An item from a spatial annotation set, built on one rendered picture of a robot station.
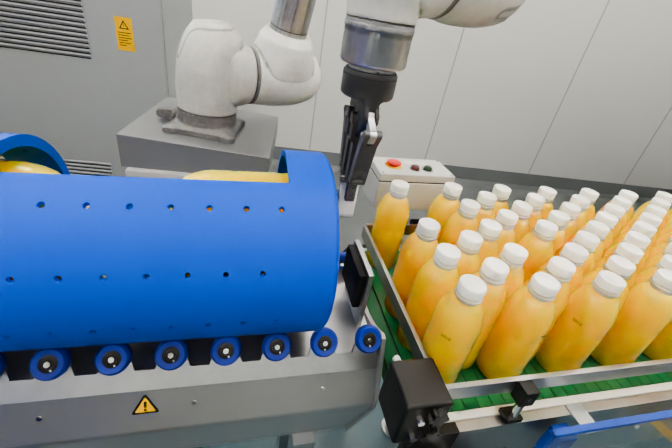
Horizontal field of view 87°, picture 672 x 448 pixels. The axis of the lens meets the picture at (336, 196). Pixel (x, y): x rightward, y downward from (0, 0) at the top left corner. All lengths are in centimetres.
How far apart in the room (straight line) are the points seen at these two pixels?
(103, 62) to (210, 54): 122
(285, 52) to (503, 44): 277
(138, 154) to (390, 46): 71
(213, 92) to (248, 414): 70
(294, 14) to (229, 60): 20
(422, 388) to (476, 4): 51
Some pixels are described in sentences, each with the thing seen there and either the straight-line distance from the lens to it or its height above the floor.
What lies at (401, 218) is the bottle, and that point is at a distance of 78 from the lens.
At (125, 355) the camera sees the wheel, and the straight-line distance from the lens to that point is 61.
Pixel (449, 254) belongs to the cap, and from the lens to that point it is 59.
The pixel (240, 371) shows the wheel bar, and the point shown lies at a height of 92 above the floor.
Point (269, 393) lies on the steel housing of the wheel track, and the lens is 65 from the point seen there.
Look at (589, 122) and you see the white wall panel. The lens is 430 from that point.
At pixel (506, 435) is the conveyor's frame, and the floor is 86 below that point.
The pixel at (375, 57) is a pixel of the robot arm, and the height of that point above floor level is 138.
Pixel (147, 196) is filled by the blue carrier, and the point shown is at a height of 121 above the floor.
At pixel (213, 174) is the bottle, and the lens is 52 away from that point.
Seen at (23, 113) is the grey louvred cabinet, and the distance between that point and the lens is 240.
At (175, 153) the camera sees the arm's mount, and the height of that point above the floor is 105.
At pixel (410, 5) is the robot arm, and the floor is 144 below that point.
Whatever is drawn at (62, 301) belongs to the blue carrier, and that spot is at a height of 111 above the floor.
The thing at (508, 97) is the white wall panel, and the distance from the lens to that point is 373.
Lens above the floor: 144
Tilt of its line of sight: 29 degrees down
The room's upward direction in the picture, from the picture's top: 10 degrees clockwise
